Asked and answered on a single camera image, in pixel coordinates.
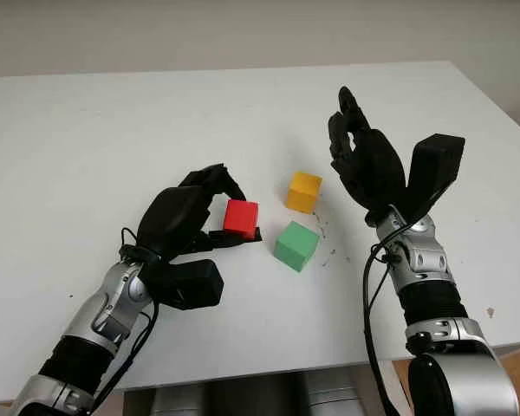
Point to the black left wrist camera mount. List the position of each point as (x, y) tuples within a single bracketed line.
[(190, 281)]

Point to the small tan scrap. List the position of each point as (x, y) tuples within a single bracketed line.
[(490, 313)]

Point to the black tape strip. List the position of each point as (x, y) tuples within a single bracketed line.
[(258, 235)]

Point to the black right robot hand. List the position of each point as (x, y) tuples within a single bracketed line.
[(375, 173)]

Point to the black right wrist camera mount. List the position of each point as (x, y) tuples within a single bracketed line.
[(435, 164)]

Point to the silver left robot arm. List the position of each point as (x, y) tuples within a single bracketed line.
[(108, 303)]

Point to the yellow cube block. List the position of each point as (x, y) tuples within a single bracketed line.
[(304, 193)]

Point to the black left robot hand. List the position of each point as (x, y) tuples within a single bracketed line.
[(173, 212)]

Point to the grey robot torso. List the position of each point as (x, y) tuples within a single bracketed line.
[(260, 396)]

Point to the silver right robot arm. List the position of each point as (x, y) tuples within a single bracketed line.
[(424, 260)]

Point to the red cube block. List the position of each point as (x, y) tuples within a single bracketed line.
[(240, 216)]

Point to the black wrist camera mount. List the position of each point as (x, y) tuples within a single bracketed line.
[(435, 164), (190, 281)]

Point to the green cube block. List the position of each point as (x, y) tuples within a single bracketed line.
[(297, 247)]

